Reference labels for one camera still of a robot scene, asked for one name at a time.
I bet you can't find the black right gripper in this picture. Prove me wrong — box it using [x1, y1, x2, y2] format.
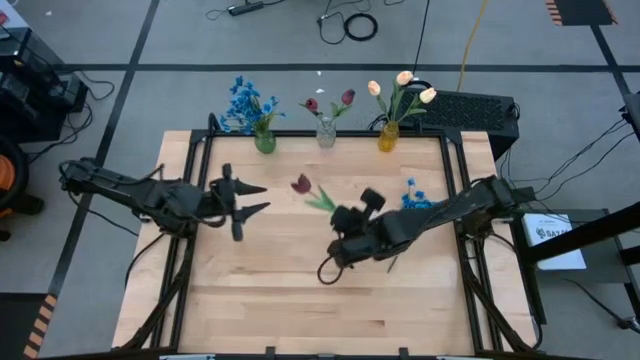
[329, 187, 407, 267]

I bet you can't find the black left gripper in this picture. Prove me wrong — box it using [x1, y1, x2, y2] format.
[199, 163, 271, 243]

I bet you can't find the dark red artificial tulip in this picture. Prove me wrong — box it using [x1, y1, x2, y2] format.
[327, 88, 357, 121]
[298, 97, 326, 124]
[290, 173, 339, 215]

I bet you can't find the cream peach artificial tulip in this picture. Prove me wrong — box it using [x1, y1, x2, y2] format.
[392, 69, 415, 124]
[367, 79, 394, 126]
[399, 87, 438, 124]

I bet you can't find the green glass vase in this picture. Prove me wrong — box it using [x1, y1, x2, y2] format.
[253, 128, 278, 155]

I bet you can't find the clear glass vase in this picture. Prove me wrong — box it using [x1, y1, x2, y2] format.
[315, 116, 337, 150]

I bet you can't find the yellow glass vase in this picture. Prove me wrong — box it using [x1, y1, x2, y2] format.
[377, 119, 401, 153]

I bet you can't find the black perforated computer case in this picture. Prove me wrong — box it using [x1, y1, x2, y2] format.
[389, 85, 521, 162]

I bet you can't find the black power strip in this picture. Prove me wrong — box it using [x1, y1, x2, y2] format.
[227, 1, 265, 17]

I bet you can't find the white paper sign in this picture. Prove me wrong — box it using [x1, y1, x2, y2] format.
[521, 213, 588, 272]

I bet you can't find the black metal stand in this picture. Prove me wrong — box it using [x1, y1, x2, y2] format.
[509, 199, 640, 321]

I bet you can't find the black equipment cart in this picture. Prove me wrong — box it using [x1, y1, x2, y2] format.
[0, 27, 90, 144]

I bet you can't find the orange and black machine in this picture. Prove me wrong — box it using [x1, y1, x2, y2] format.
[0, 134, 46, 241]

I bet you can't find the black hazard striped mat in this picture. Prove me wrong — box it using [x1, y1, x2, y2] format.
[544, 0, 619, 27]
[0, 292, 59, 360]

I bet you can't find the black looped right camera cable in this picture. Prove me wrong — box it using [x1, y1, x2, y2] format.
[317, 254, 346, 286]

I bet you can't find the black metal table frame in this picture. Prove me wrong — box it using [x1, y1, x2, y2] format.
[112, 112, 544, 357]

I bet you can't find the coiled black cable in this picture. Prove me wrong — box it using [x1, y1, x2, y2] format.
[316, 10, 380, 46]

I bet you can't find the black hanging cable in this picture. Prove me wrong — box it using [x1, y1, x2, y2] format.
[411, 0, 431, 85]

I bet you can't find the yellow hanging cable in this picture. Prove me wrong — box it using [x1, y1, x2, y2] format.
[456, 0, 490, 94]

